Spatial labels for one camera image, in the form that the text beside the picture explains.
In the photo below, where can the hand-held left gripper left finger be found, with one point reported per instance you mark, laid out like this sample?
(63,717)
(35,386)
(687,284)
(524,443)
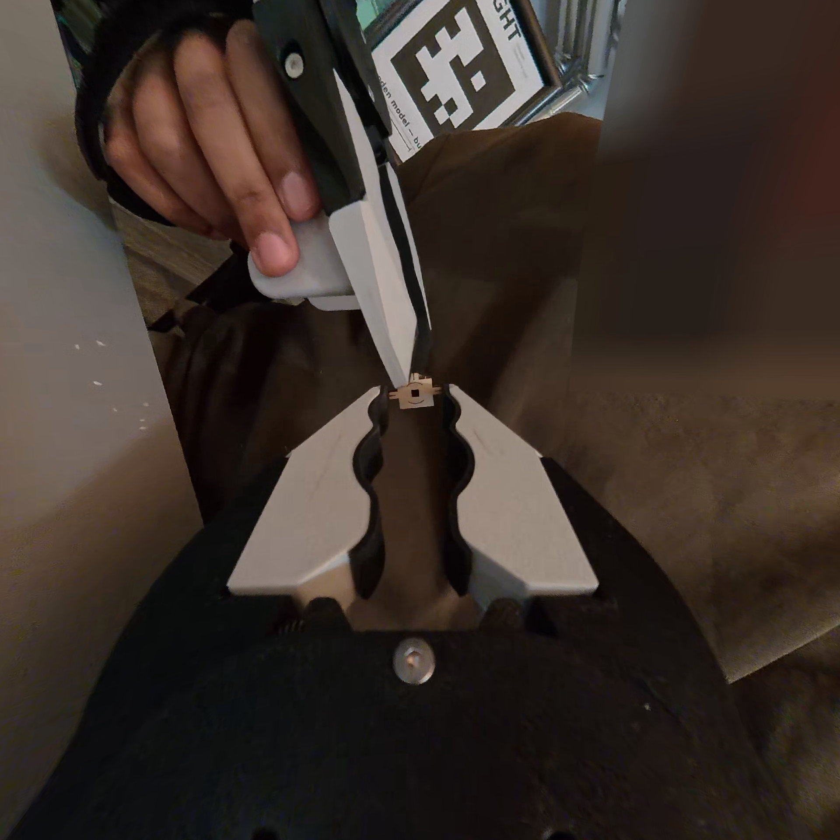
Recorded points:
(308,512)

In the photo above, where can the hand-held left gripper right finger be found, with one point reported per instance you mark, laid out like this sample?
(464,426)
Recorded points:
(518,518)

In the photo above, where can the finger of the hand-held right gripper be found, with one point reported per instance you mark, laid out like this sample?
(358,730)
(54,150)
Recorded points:
(398,216)
(374,282)

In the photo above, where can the person's right hand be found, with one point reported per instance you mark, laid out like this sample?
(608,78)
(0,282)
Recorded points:
(197,131)

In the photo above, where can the small wooden puzzle piece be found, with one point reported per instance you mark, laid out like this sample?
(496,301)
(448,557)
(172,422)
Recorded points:
(415,394)

